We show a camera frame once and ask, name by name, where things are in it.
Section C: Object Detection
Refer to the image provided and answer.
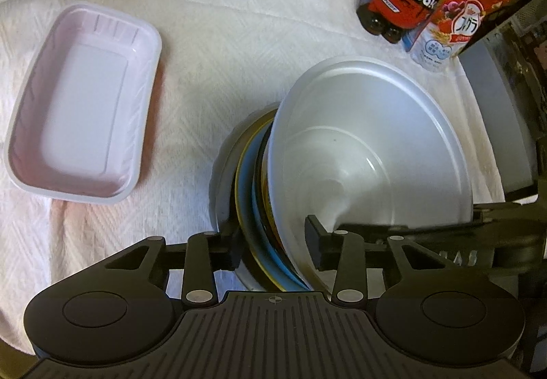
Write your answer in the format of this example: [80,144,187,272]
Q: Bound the red cereal packet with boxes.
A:
[402,0,512,74]

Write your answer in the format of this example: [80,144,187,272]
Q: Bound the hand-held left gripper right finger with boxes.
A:
[305,214,447,305]

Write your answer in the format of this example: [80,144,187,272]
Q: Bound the blue bowl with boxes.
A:
[249,133,309,291]

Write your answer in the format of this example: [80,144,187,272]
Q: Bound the large white plastic bowl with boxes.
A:
[266,55,476,291]

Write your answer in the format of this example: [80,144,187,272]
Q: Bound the white plastic tray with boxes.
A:
[3,3,163,205]

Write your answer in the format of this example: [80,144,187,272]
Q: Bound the white textured blanket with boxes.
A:
[0,0,507,356]

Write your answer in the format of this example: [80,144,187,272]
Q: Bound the white bowl with yellow rim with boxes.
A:
[236,113,285,291]

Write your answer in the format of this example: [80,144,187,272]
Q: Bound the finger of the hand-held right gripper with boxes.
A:
[335,222,476,246]

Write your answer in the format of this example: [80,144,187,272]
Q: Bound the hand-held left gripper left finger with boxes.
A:
[105,225,247,306]

